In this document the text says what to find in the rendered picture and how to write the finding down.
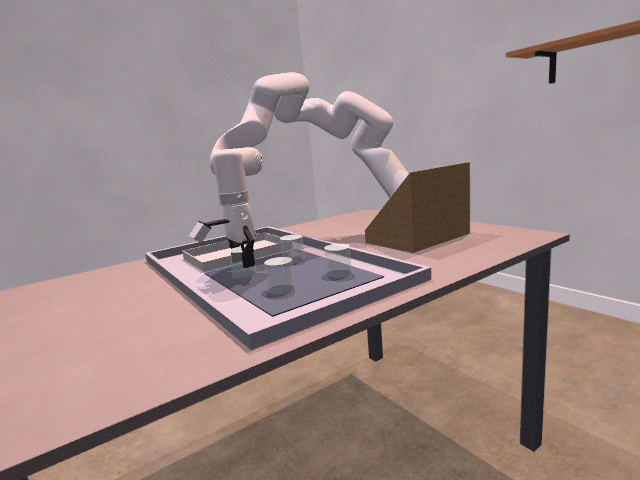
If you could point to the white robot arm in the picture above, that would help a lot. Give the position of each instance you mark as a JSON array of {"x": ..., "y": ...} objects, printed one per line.
[{"x": 272, "y": 96}]

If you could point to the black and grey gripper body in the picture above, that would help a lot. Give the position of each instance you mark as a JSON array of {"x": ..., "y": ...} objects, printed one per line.
[{"x": 239, "y": 215}]

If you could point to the clear glass jar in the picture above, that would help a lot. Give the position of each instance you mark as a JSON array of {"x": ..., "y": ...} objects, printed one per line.
[
  {"x": 279, "y": 275},
  {"x": 292, "y": 247},
  {"x": 238, "y": 271},
  {"x": 338, "y": 260}
]

